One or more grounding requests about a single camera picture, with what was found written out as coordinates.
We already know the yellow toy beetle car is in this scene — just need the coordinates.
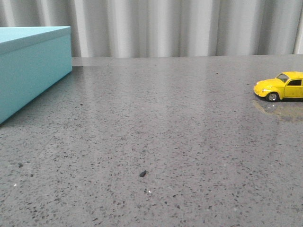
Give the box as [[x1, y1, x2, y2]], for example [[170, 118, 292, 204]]
[[253, 71, 303, 102]]

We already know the light blue plastic box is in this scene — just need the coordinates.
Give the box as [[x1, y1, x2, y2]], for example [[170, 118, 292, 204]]
[[0, 26, 72, 122]]

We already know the small black debris chip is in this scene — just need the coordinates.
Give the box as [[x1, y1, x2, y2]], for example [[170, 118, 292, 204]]
[[139, 170, 147, 177]]

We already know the grey pleated curtain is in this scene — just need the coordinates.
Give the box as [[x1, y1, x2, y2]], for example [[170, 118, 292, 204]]
[[0, 0, 303, 58]]

